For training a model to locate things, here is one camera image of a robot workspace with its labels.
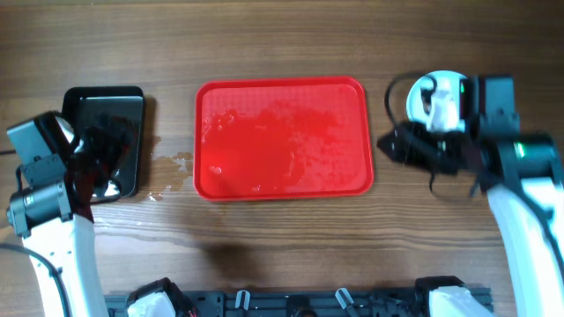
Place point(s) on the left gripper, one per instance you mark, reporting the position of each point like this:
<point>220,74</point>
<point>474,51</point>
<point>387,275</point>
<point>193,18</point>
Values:
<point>98,159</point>

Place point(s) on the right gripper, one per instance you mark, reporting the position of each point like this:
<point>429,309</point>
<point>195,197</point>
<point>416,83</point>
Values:
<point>428,147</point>

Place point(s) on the white plate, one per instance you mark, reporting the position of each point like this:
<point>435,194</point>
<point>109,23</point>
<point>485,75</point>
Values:
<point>414,104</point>

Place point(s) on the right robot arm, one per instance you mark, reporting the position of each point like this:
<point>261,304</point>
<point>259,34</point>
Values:
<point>521,175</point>

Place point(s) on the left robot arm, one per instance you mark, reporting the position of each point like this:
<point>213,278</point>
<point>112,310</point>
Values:
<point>53,215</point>

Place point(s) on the red plastic tray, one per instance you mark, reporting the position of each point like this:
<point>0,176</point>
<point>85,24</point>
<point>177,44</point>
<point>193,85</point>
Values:
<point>283,138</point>

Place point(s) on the black rectangular water basin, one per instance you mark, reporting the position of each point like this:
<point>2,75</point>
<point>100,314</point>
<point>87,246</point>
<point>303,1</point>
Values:
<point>117,110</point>

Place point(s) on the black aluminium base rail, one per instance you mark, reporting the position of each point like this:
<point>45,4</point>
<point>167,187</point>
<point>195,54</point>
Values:
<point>378,302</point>

